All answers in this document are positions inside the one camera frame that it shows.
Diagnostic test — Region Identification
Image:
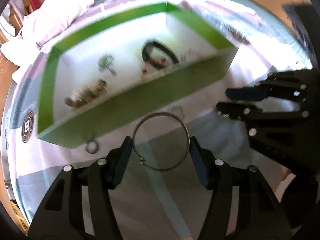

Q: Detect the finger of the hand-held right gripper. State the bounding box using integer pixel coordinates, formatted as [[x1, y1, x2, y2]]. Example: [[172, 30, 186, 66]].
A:
[[226, 69, 313, 106], [216, 102, 312, 132]]

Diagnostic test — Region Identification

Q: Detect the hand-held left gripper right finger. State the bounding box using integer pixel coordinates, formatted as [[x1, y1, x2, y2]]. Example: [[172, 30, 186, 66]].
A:
[[189, 136, 292, 240]]

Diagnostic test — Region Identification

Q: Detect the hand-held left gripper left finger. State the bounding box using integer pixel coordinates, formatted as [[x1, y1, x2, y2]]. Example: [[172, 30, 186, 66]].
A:
[[29, 136, 132, 240]]

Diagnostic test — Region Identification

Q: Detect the silver bangle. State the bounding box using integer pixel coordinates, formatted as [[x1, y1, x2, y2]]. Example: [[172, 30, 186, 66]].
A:
[[132, 112, 190, 172]]

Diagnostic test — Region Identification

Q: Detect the green cardboard box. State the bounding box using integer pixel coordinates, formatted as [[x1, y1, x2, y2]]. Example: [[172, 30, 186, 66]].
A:
[[37, 2, 240, 149]]

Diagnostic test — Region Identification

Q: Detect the green brown bead bracelet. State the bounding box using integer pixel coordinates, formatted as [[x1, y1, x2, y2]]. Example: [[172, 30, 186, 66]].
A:
[[64, 79, 110, 108]]

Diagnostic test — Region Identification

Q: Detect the jade green bracelet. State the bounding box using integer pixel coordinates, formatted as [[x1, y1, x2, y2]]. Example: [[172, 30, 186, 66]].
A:
[[97, 54, 117, 76]]

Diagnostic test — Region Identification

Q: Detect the patterned bedsheet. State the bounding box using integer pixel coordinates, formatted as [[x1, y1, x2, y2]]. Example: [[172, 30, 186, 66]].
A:
[[4, 0, 313, 240]]

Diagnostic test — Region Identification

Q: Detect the black wristwatch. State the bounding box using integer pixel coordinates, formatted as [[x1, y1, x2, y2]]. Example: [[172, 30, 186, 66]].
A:
[[142, 39, 181, 70]]

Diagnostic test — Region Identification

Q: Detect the yellow black tape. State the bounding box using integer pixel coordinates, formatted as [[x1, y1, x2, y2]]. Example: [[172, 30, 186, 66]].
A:
[[10, 201, 28, 232]]

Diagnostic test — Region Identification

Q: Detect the pink quilt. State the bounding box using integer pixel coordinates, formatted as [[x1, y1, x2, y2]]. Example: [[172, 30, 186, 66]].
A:
[[0, 0, 96, 67]]

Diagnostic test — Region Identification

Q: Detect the small dark ring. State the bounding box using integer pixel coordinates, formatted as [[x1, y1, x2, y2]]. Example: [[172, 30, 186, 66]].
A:
[[84, 135, 98, 154]]

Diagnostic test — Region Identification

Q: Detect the silver crystal ring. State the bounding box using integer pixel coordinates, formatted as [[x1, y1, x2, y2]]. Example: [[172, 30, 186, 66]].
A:
[[170, 105, 185, 118]]

